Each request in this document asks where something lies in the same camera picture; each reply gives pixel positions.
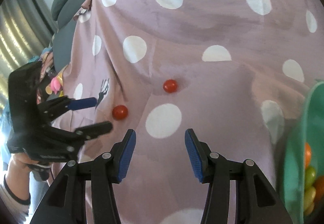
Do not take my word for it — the red cherry tomato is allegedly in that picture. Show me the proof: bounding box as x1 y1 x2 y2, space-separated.
163 79 178 93
112 105 129 120

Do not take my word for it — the yellow cherry tomato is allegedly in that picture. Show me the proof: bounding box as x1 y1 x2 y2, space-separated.
304 202 315 217

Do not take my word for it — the green yellow tomato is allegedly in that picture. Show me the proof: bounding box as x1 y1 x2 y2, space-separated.
303 186 316 211
305 166 316 190

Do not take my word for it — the orange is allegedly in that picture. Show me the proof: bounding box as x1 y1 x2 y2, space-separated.
313 175 324 204
304 142 312 169

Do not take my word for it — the left hand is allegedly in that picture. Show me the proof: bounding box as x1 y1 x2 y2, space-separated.
5 153 41 200

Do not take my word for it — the pink toy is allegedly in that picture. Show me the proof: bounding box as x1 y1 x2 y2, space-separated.
50 75 63 94

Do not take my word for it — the grey curtain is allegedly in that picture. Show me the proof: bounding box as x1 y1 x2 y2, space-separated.
1 0 57 110

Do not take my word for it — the green bowl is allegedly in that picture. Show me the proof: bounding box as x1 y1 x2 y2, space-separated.
279 81 323 223

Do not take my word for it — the pink polka dot blanket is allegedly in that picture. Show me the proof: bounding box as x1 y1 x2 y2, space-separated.
54 0 323 223

